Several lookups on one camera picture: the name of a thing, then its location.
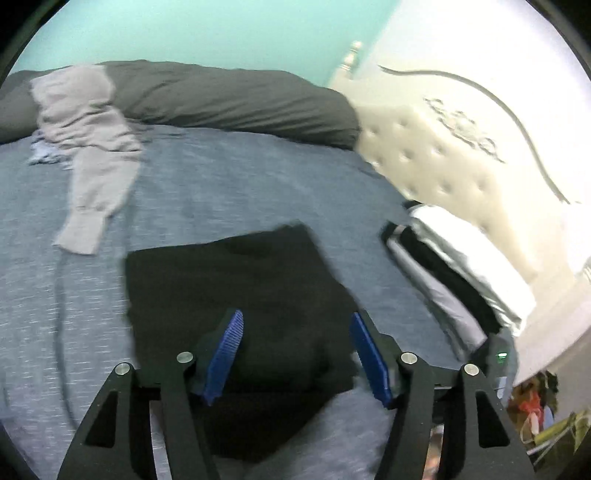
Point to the black sweater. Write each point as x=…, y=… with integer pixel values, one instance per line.
x=258, y=286

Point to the stack of folded clothes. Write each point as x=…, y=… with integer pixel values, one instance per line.
x=461, y=258

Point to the grey sweater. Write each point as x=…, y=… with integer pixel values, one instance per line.
x=92, y=152

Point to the dark grey rolled duvet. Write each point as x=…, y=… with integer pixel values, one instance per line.
x=221, y=97

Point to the folded light grey garment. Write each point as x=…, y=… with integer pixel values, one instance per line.
x=443, y=309

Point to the cream tufted bed headboard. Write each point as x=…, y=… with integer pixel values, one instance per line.
x=438, y=152

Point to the colourful floor clutter pile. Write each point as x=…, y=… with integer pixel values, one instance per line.
x=535, y=406

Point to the folded black garment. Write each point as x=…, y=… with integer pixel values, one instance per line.
x=438, y=281

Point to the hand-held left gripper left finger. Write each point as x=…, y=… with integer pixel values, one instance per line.
x=224, y=355

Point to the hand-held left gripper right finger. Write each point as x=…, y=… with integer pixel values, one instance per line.
x=371, y=360

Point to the blue patterned bed cover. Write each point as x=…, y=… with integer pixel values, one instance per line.
x=231, y=194

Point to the light blue fringed cloth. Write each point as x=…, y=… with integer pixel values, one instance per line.
x=44, y=152

